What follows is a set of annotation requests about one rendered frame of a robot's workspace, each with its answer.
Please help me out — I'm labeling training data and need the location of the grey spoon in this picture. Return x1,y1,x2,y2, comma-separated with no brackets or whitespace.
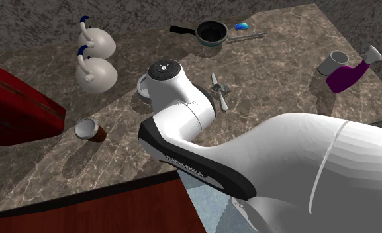
211,73,229,113

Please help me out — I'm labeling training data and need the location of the small grey crumpled lump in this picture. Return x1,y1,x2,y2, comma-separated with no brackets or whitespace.
211,83,232,95

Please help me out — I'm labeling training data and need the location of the black frying pan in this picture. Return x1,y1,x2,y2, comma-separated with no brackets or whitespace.
169,20,229,48

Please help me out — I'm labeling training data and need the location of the grey knife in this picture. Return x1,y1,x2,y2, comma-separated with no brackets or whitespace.
226,31,269,44

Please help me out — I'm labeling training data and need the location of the brown cup white inside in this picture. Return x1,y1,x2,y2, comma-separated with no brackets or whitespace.
73,117,107,144

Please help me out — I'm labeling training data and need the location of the red wooden counter cabinet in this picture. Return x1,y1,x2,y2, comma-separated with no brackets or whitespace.
0,171,208,233

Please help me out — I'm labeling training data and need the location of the grey cup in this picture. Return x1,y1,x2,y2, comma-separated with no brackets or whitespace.
316,50,350,77

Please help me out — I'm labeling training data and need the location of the purple spray bottle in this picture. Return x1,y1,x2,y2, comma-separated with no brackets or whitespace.
325,45,382,95

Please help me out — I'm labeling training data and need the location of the dark red furniture piece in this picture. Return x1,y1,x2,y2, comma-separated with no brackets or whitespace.
0,58,66,147

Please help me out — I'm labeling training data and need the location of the white kettle blue handle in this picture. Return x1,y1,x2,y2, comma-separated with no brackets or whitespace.
77,15,117,60
75,45,119,95

